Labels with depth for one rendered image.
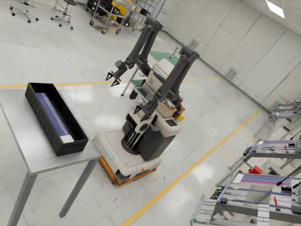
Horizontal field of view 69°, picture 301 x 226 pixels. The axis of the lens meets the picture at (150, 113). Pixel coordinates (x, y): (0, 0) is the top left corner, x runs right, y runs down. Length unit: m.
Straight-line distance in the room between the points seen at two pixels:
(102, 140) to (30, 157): 1.22
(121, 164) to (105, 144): 0.30
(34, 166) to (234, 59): 10.12
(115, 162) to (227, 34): 9.45
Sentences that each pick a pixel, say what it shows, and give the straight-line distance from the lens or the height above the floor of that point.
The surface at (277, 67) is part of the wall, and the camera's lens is 10.55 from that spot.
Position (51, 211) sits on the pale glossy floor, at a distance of 2.16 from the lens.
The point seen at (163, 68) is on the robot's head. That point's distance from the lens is 1.88.
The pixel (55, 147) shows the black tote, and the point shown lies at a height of 0.83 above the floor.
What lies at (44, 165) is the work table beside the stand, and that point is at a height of 0.80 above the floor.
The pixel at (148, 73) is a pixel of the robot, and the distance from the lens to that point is 2.03.
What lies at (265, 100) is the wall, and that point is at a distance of 10.63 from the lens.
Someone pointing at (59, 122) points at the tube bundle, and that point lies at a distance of 1.56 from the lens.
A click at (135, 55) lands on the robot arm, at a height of 1.31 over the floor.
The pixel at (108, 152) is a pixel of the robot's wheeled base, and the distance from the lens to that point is 2.40.
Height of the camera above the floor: 1.85
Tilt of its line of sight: 28 degrees down
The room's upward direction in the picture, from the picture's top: 34 degrees clockwise
